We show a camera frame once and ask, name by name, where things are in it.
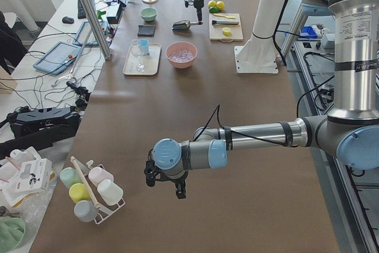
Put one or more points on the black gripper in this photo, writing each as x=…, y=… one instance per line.
x=178, y=182
x=198, y=4

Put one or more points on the steel ice scoop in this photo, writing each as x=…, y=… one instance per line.
x=184, y=25

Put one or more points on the clear ice cubes pile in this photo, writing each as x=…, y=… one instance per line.
x=182, y=55

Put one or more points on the light blue cup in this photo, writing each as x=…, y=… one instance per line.
x=144, y=46

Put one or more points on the white cup on rack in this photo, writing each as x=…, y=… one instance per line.
x=110, y=192

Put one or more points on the pink cup on rack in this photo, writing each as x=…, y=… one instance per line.
x=97, y=174

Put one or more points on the grey cup on rack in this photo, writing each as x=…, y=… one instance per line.
x=85, y=211

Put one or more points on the yellow cup on rack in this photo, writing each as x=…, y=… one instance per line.
x=78, y=192

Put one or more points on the green cup on rack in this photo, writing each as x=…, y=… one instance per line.
x=69, y=177

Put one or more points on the green lime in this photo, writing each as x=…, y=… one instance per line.
x=213, y=10

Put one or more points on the yellow plastic knife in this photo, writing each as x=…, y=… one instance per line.
x=224, y=16

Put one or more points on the whole yellow lemon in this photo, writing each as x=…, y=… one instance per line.
x=220, y=5

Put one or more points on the bamboo cutting board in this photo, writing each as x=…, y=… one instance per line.
x=215, y=31

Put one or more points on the half lemon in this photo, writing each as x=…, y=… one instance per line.
x=226, y=31

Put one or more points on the pink bowl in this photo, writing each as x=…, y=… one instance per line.
x=181, y=45

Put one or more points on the grey folded cloth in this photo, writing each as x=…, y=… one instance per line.
x=146, y=30

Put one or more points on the clear wine glass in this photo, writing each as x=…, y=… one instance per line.
x=135, y=50

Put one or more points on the cream serving tray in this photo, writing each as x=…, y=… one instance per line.
x=150, y=62

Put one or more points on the blue storage bin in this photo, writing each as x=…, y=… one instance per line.
x=310, y=32

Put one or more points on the blue teach pendant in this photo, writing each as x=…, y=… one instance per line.
x=57, y=59
x=85, y=35

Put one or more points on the black computer mouse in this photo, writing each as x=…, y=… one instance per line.
x=68, y=20

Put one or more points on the white product box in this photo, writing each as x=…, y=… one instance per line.
x=34, y=176

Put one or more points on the green plastic bowl stack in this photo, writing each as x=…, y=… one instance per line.
x=12, y=233

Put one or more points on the white wire rack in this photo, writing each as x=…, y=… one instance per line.
x=104, y=211

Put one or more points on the aluminium frame post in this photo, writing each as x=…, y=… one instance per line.
x=96, y=28

